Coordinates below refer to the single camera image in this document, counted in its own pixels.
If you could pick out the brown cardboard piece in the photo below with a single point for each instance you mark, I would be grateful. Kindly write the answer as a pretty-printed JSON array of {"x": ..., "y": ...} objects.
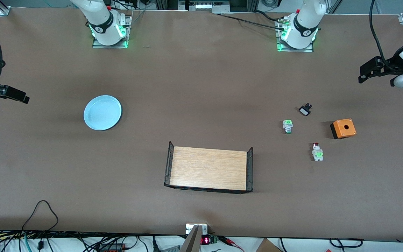
[{"x": 266, "y": 246}]

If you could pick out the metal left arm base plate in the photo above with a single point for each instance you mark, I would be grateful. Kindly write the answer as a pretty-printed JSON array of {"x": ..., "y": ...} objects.
[{"x": 308, "y": 50}]

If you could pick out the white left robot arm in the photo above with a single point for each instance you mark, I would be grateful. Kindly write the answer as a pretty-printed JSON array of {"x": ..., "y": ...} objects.
[{"x": 304, "y": 21}]

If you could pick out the red push button switch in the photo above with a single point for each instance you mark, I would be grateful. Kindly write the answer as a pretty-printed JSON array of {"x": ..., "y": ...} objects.
[{"x": 317, "y": 154}]

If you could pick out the metal frame with lights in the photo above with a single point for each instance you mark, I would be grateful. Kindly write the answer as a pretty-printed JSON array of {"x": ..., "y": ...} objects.
[{"x": 203, "y": 6}]

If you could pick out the silver metal bracket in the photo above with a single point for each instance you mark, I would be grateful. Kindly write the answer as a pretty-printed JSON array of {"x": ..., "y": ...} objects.
[{"x": 189, "y": 228}]

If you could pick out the light blue round plate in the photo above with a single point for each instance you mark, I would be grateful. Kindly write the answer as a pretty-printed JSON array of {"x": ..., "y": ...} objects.
[{"x": 102, "y": 112}]

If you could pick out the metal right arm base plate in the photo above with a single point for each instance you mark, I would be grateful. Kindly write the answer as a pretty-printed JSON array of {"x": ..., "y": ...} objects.
[{"x": 100, "y": 46}]

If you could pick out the wooden tray black mesh sides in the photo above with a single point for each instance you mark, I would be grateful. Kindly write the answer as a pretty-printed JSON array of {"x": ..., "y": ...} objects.
[{"x": 208, "y": 168}]

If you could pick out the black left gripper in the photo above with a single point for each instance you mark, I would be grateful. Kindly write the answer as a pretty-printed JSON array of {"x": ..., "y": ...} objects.
[{"x": 392, "y": 65}]

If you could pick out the green push button switch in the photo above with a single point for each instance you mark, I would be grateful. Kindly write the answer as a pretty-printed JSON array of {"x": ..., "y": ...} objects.
[{"x": 288, "y": 125}]

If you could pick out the short aluminium profile corner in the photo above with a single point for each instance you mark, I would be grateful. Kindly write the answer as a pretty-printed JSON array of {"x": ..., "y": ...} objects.
[{"x": 4, "y": 8}]

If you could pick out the grey metal beam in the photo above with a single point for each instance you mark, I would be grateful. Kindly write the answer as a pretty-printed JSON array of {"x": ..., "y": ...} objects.
[{"x": 191, "y": 243}]

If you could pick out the red clip test leads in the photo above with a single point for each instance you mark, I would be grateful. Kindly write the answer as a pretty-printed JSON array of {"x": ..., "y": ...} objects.
[{"x": 227, "y": 239}]

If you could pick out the black rectangular switch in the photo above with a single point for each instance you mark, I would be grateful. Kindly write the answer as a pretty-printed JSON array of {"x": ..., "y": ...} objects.
[{"x": 305, "y": 111}]

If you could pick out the orange button enclosure box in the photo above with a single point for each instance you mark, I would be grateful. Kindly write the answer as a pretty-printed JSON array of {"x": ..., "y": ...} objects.
[{"x": 345, "y": 130}]

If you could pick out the red LED display module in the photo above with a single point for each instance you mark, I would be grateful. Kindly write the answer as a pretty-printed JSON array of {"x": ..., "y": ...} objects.
[{"x": 205, "y": 240}]

